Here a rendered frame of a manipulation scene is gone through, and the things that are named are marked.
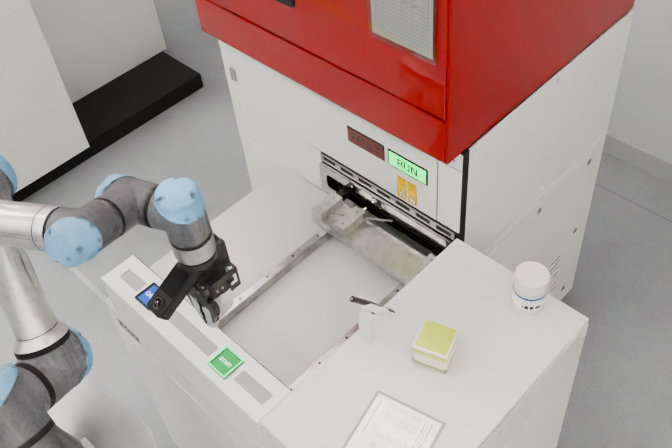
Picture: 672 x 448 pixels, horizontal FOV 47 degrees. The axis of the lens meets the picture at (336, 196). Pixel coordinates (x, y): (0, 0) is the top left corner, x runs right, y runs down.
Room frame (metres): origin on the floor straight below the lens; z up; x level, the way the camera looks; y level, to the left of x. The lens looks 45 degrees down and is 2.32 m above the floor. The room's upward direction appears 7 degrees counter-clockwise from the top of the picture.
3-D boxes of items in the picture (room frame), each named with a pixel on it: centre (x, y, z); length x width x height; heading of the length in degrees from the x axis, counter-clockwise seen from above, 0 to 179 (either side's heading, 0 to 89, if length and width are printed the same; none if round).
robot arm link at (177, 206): (0.91, 0.26, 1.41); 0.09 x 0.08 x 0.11; 62
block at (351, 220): (1.32, -0.03, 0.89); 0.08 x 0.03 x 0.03; 131
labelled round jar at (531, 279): (0.96, -0.38, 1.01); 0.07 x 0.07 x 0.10
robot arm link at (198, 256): (0.91, 0.26, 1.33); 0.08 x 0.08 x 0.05
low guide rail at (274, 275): (1.23, 0.16, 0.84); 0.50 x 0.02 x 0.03; 131
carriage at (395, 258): (1.26, -0.08, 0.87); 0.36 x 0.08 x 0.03; 41
